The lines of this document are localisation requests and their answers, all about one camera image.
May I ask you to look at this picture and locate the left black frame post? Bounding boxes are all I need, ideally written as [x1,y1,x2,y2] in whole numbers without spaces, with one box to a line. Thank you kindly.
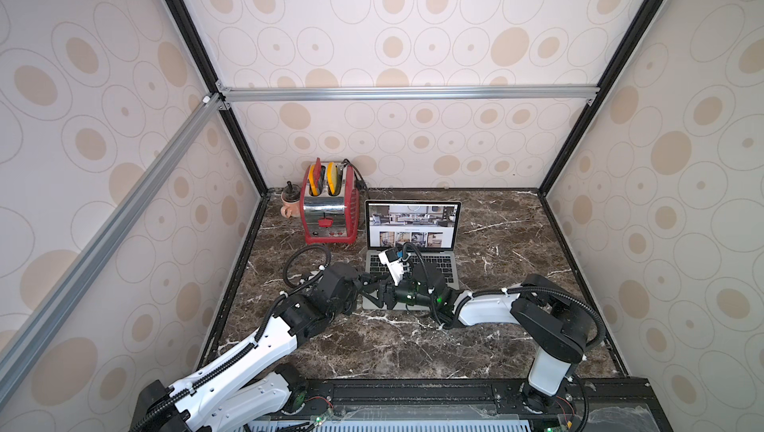
[141,0,270,197]

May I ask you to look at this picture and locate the right black frame post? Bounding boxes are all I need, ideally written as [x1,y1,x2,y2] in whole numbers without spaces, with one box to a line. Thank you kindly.
[538,0,694,197]

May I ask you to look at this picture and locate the diagonal silver aluminium bar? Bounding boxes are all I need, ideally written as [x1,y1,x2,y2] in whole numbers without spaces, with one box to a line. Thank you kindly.
[1,93,223,406]

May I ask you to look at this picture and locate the red toy toast slice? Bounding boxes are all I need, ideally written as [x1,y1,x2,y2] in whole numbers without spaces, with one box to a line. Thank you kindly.
[308,158,324,196]

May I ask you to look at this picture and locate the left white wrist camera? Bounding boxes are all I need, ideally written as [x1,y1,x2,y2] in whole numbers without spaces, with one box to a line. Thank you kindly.
[378,247,406,286]

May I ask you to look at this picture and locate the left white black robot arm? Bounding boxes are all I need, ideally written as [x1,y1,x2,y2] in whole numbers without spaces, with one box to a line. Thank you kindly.
[131,249,408,431]

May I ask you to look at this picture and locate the black toaster power cable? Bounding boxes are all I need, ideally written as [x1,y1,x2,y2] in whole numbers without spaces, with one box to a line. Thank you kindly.
[342,158,371,192]

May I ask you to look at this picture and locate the yellow toy toast slice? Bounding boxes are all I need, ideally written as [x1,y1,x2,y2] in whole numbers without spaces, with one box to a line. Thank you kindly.
[325,162,343,196]

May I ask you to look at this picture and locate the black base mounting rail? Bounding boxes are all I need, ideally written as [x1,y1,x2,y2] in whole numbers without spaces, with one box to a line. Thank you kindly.
[156,376,674,432]

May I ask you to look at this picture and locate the horizontal silver aluminium bar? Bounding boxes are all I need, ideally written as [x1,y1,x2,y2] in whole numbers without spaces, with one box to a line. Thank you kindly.
[222,85,600,103]

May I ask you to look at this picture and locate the black frame post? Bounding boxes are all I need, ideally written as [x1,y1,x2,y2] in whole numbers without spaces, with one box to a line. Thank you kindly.
[141,0,270,197]
[538,0,694,197]

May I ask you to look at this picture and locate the silver open laptop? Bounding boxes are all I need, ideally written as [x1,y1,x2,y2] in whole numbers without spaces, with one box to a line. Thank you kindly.
[362,200,462,316]

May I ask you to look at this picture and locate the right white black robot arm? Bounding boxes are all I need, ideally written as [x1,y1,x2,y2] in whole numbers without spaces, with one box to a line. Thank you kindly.
[378,242,606,414]

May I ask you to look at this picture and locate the red chrome toaster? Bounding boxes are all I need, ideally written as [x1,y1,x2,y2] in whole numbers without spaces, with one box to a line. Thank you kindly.
[300,159,360,245]

